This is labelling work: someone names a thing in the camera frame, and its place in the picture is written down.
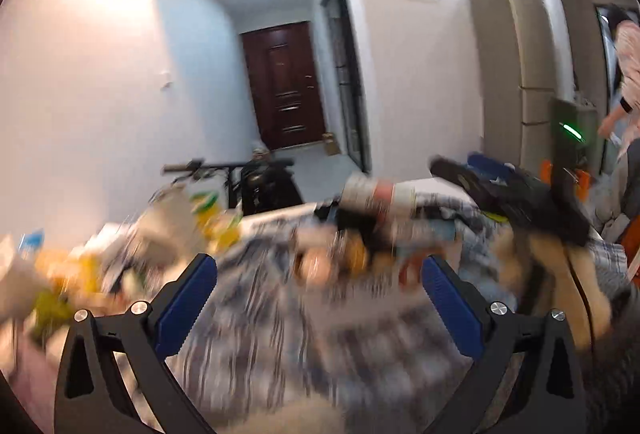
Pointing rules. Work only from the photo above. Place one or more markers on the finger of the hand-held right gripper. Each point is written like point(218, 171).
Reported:
point(495, 167)
point(525, 209)

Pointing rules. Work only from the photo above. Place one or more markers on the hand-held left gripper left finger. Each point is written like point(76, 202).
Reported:
point(185, 309)

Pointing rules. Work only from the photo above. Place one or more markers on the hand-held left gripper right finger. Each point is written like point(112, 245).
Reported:
point(450, 309)

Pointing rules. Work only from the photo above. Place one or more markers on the white cardboard box orange print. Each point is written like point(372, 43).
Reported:
point(350, 214)

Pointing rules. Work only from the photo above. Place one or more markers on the person's right forearm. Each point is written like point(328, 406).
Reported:
point(550, 274)

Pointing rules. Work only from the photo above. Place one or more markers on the tall white cup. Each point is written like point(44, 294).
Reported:
point(170, 224)

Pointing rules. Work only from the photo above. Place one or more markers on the green yellow container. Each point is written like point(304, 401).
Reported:
point(212, 219)

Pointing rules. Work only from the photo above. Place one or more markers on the blue plaid blanket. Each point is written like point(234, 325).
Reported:
point(280, 339)

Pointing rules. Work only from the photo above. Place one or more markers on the grey cabinet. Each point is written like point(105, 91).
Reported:
point(515, 64)

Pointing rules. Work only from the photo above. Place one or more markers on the pile of assorted packets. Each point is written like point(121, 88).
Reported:
point(60, 274)

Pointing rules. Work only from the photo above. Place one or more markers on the dark framed glass door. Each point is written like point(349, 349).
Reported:
point(347, 89)

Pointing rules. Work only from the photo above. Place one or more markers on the small brown cardboard box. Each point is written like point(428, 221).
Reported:
point(329, 143)

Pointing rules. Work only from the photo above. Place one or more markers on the dark red entrance door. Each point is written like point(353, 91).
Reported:
point(285, 84)

